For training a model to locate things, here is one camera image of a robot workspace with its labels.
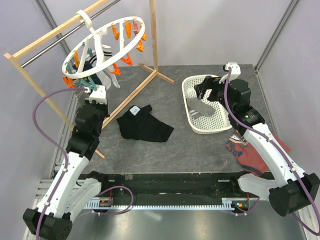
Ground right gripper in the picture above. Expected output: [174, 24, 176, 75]
[194, 75, 235, 113]

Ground grey sock with white stripes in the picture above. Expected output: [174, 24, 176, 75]
[186, 97, 215, 119]

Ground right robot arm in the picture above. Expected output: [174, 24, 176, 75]
[194, 75, 320, 217]

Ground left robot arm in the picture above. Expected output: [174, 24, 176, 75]
[23, 102, 110, 240]

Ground white round clip hanger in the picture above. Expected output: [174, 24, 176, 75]
[62, 10, 147, 90]

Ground white perforated laundry basket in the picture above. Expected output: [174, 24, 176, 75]
[181, 74, 232, 134]

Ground black folded garment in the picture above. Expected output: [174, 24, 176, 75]
[116, 105, 174, 143]

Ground red printed t-shirt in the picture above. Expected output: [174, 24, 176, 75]
[224, 129, 292, 176]

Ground white sock black stripes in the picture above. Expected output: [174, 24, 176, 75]
[96, 44, 121, 90]

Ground dark navy sock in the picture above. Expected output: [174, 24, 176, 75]
[79, 61, 103, 86]

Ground metal rack rod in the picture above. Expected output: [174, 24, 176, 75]
[20, 9, 96, 68]

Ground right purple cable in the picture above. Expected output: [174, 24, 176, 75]
[223, 71, 320, 236]

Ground purple cable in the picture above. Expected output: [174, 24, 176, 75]
[32, 86, 87, 240]
[223, 71, 320, 236]

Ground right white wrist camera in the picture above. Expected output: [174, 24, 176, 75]
[221, 62, 241, 82]

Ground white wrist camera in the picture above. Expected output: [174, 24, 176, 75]
[86, 85, 108, 105]
[221, 62, 241, 82]

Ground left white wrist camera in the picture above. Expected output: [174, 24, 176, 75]
[86, 85, 108, 105]

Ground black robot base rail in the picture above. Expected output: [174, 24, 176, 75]
[74, 170, 260, 203]

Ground white slotted cable duct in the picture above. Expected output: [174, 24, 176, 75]
[83, 198, 246, 211]

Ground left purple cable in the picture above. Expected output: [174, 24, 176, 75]
[32, 86, 87, 240]

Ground wooden drying rack frame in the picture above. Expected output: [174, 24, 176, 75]
[3, 0, 176, 160]

